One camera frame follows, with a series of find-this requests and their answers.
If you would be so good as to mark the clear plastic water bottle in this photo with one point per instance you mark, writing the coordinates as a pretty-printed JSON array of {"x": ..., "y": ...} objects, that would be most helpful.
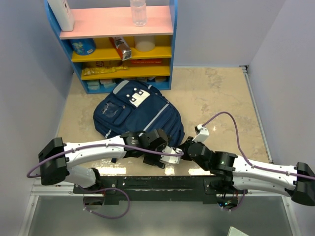
[{"x": 138, "y": 12}]

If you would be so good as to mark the yellow snack packet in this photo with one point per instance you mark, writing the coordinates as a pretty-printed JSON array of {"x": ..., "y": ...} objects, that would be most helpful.
[{"x": 89, "y": 71}]

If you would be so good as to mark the blue round tin can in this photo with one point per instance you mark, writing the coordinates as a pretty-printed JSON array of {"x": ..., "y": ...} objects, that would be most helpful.
[{"x": 83, "y": 47}]

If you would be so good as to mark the navy blue student backpack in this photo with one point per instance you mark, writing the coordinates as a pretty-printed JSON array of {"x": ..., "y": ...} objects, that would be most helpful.
[{"x": 137, "y": 106}]

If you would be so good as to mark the orange flat box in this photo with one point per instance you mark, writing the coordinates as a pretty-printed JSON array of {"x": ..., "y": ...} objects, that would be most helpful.
[{"x": 146, "y": 61}]

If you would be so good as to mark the blue wooden shelf unit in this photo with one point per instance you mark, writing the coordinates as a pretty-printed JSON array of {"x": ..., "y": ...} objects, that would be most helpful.
[{"x": 104, "y": 46}]

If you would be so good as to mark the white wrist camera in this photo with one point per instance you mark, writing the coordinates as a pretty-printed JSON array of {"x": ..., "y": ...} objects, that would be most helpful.
[
  {"x": 202, "y": 134},
  {"x": 171, "y": 155}
]

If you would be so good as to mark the orange snack bag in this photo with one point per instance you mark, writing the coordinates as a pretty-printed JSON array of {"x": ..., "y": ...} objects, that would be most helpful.
[{"x": 122, "y": 48}]

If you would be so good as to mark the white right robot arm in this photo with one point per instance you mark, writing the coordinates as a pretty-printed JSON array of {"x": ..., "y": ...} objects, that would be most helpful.
[{"x": 234, "y": 173}]

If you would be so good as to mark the white round container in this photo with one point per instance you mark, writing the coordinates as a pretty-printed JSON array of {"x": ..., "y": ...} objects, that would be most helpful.
[{"x": 144, "y": 43}]

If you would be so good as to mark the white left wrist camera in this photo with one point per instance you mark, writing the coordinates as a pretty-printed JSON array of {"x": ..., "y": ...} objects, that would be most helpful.
[{"x": 171, "y": 155}]

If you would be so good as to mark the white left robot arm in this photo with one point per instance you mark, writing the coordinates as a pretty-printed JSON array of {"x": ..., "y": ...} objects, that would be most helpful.
[{"x": 60, "y": 161}]

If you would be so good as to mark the white rectangular box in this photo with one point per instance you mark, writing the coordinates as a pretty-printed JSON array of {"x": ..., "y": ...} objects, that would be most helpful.
[{"x": 63, "y": 14}]

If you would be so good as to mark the white paper corner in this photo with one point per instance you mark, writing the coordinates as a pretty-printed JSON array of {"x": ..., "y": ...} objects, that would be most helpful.
[{"x": 235, "y": 232}]

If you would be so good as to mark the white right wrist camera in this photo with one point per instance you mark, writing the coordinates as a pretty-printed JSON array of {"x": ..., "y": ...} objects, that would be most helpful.
[{"x": 202, "y": 134}]

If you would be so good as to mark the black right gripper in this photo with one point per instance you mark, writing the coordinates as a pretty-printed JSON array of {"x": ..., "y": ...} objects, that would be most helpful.
[{"x": 184, "y": 147}]

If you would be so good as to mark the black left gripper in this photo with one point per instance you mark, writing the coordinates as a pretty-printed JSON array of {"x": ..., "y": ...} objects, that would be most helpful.
[{"x": 154, "y": 160}]

